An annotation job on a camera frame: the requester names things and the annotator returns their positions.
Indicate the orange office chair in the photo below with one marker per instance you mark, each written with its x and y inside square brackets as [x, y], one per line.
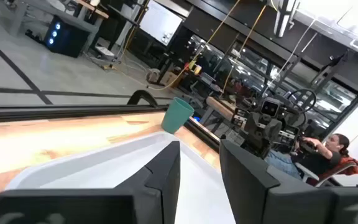
[348, 165]

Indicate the teal plastic cup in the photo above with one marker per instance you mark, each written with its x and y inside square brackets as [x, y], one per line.
[176, 116]

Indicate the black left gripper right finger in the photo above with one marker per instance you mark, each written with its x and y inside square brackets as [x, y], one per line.
[259, 199]

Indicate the cardboard box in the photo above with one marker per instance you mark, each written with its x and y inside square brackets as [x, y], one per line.
[169, 79]

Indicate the person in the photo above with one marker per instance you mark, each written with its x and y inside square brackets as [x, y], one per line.
[322, 161]

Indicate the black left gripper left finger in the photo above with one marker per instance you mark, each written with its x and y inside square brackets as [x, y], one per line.
[154, 193]

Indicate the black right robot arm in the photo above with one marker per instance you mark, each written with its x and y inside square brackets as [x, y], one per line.
[291, 119]

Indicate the black computer tower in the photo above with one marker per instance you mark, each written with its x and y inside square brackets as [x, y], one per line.
[70, 40]

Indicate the black aluminium table frame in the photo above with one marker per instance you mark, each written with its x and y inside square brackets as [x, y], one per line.
[73, 112]

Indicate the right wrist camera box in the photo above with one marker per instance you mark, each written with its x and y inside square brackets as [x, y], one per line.
[269, 108]

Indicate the grey plastic tray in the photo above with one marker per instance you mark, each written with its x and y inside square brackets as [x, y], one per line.
[104, 165]

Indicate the white display screen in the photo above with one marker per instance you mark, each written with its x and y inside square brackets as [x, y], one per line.
[158, 21]

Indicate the wooden workbench top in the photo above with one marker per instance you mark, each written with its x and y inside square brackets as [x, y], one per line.
[219, 107]

